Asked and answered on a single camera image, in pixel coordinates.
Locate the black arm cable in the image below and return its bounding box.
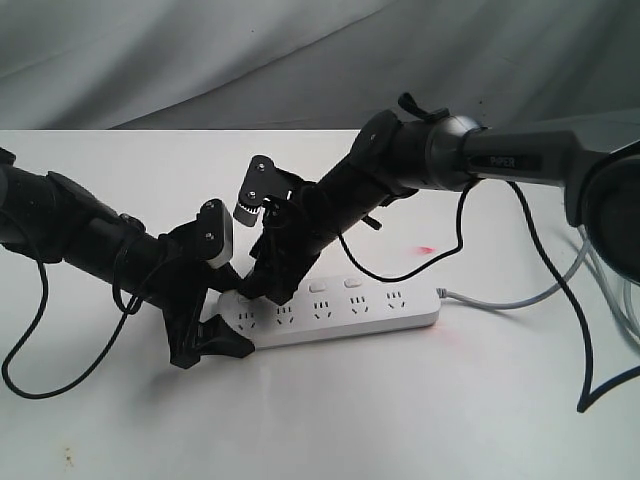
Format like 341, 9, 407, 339
0, 214, 171, 400
335, 179, 640, 414

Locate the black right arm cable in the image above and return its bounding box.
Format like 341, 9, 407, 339
335, 179, 640, 414

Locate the white five-outlet power strip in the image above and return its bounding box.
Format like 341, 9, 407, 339
217, 276, 441, 350

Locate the grey power cable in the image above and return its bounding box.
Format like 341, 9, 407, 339
435, 224, 640, 361

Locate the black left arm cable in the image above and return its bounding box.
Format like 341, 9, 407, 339
0, 214, 171, 400

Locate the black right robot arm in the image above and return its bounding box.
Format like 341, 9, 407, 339
234, 95, 639, 304

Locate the grey backdrop cloth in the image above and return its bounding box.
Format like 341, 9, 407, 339
1, 1, 639, 129

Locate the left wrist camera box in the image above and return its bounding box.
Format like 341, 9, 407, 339
195, 199, 233, 269

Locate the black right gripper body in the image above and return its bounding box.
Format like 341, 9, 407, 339
250, 169, 331, 280

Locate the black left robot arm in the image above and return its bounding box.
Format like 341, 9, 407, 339
1, 150, 255, 369

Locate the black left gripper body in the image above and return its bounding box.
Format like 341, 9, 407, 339
150, 220, 211, 369

